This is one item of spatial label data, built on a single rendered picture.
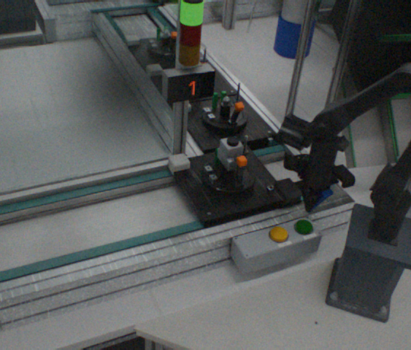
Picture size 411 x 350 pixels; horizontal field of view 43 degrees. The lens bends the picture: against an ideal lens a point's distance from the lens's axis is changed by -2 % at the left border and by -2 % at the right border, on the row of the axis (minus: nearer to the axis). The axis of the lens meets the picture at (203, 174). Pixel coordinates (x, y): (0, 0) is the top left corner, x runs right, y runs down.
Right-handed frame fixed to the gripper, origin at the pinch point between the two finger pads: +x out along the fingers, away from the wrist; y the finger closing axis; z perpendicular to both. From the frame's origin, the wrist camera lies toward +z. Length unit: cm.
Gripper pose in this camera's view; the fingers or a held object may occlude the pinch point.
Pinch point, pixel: (310, 200)
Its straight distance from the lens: 122.0
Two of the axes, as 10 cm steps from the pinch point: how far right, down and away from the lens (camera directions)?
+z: -4.1, -6.0, 6.9
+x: -0.7, 7.8, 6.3
